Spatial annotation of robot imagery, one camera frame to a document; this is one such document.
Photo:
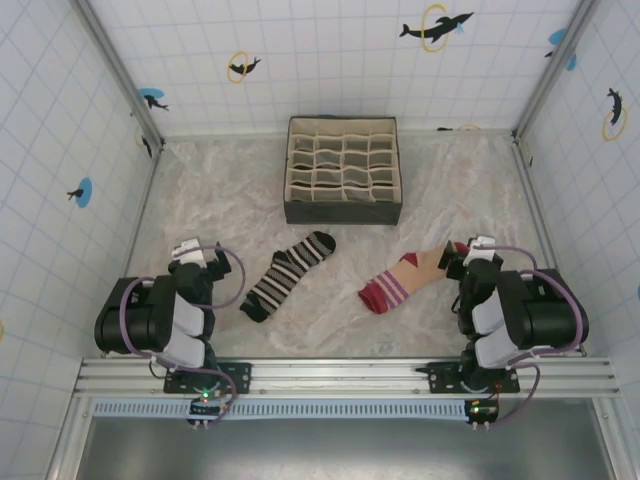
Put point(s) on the beige red purple sock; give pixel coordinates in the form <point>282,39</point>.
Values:
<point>415,280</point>

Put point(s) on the black white striped sock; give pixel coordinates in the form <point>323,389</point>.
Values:
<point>285,280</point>

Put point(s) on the grey fabric divider organizer box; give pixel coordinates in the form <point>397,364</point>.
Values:
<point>345,170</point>

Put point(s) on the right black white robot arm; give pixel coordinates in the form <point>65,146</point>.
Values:
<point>545,320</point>

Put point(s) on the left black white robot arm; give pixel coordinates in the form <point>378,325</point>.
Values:
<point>135,320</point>

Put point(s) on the marble pattern table cover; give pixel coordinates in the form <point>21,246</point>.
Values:
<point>350,325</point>

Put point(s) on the dolphin blue oval sticker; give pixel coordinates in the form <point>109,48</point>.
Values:
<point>152,99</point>
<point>82,192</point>
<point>562,42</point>

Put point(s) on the grey metal sheet panel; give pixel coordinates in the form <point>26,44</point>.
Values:
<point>350,450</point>

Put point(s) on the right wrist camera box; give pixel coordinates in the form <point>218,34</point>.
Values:
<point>485,252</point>

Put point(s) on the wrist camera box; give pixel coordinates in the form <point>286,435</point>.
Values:
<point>485,252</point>
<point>187,250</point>

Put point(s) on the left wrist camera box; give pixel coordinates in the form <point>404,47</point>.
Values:
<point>187,250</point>

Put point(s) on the aluminium frame side rail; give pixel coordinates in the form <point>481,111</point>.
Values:
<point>145,205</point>
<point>539,205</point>

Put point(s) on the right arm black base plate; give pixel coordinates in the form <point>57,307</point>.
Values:
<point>442,375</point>

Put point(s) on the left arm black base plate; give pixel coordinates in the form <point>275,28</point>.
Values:
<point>240,375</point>

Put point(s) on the aluminium frame back rail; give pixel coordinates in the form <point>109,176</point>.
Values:
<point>225,136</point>

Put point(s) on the aluminium mounting rail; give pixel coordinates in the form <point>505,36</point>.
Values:
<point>325,375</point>

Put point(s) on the aluminium frame post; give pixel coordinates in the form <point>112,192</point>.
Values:
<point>555,65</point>
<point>120,70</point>

